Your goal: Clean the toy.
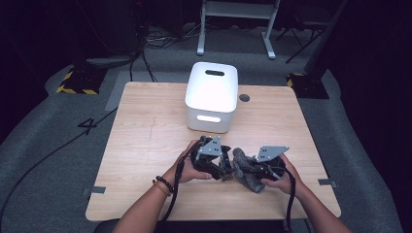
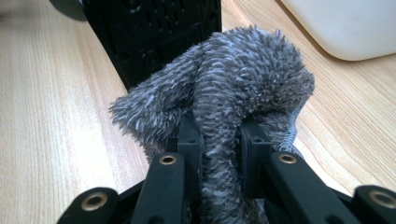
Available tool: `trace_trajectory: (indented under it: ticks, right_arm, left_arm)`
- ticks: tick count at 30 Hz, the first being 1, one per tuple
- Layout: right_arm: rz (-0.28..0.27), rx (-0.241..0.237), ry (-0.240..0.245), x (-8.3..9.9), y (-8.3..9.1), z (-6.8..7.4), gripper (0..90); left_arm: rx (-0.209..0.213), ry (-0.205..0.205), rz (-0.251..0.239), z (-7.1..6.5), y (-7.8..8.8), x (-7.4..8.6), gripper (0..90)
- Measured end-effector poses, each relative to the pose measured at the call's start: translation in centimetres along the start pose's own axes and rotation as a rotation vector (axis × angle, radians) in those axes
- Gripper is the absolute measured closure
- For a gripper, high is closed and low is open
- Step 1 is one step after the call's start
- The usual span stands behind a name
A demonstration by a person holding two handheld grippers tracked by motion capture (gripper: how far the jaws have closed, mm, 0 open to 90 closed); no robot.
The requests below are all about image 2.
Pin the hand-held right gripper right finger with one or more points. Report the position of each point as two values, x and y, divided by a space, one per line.
255 149

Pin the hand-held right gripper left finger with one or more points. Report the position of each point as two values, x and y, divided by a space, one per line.
190 143

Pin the grey fluffy cloth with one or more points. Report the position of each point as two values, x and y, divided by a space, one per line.
243 77

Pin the blue toy car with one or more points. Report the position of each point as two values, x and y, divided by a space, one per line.
149 31

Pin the white plastic storage bin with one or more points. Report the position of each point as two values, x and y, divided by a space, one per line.
348 25

